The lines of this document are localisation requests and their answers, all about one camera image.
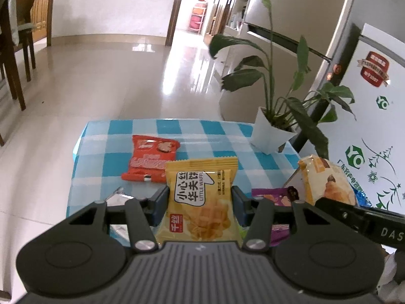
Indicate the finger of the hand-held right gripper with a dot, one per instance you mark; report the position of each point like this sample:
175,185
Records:
335,209

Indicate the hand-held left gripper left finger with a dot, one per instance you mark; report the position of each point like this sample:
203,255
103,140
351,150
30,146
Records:
161,203

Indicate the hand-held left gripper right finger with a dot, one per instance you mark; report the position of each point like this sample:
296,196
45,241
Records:
238,203

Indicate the yellow croissant snack packet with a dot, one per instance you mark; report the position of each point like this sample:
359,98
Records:
329,180

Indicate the yellow waffle snack packet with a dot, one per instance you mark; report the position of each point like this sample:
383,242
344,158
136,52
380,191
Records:
199,202

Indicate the shiny blue snack packet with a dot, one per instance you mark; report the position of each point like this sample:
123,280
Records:
362,198

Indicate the purple snack packet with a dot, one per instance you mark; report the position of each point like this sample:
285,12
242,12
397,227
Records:
278,199

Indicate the silver and red snack packet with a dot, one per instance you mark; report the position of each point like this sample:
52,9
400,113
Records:
118,198

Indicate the red-orange snack packet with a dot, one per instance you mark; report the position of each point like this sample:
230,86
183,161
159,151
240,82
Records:
150,158

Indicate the blue checkered tablecloth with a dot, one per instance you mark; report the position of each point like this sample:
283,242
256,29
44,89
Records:
104,152

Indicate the potted plant in white pot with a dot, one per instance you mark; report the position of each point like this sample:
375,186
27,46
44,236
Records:
272,133

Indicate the white printed cardboard box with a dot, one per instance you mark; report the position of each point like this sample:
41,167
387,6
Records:
373,126

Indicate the black metal pole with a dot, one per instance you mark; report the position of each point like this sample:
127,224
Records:
314,114

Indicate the grey refrigerator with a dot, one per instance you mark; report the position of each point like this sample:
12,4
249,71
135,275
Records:
291,22

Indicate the pink storage rack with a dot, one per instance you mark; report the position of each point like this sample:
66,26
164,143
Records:
197,15

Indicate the dark wooden round-back chair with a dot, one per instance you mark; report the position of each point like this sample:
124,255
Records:
9,53

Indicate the wooden chair with cushion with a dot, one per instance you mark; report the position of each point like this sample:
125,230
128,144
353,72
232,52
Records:
25,28

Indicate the wooden door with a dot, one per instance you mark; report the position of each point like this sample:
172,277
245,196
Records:
41,6

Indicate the brown door frame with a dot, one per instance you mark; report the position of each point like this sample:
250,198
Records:
175,9

